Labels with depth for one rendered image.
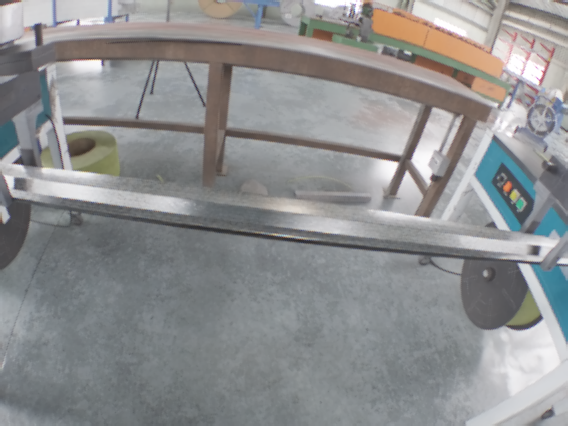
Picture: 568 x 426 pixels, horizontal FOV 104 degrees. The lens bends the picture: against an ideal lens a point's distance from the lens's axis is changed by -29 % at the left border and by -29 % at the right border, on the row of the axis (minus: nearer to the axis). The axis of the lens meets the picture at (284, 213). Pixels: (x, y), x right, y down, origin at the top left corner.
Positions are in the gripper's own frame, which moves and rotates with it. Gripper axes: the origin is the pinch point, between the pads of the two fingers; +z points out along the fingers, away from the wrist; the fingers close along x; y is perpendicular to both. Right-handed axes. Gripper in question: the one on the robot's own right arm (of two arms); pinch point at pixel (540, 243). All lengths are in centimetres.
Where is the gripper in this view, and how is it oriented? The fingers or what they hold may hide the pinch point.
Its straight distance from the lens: 59.1
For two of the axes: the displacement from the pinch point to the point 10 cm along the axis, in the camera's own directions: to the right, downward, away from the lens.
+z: -1.7, 7.6, 6.2
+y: -9.8, -1.3, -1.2
